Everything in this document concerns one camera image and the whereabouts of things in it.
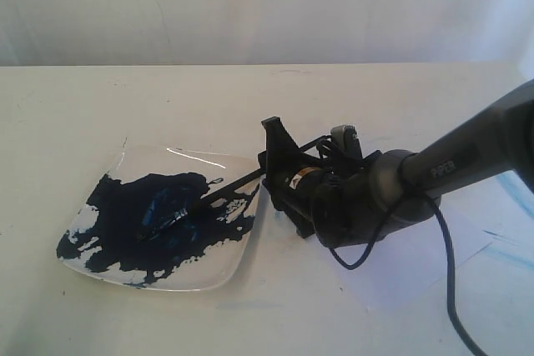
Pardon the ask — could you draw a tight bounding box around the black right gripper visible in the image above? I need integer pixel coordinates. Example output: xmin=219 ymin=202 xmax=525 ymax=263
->
xmin=261 ymin=116 xmax=375 ymax=243

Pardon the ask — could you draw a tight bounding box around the white paper sheet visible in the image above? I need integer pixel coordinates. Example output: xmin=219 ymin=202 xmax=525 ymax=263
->
xmin=270 ymin=138 xmax=501 ymax=315

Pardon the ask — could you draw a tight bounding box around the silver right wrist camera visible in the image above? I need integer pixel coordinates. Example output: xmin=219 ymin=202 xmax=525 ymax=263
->
xmin=330 ymin=124 xmax=362 ymax=159

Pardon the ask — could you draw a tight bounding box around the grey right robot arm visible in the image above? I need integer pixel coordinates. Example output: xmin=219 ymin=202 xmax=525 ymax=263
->
xmin=259 ymin=82 xmax=533 ymax=248

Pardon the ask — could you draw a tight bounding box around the black paintbrush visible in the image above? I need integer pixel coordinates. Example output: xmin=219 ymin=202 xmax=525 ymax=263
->
xmin=135 ymin=134 xmax=335 ymax=243

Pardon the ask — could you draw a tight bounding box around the white plate with blue paint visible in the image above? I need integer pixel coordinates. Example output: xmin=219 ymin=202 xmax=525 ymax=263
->
xmin=56 ymin=146 xmax=259 ymax=292

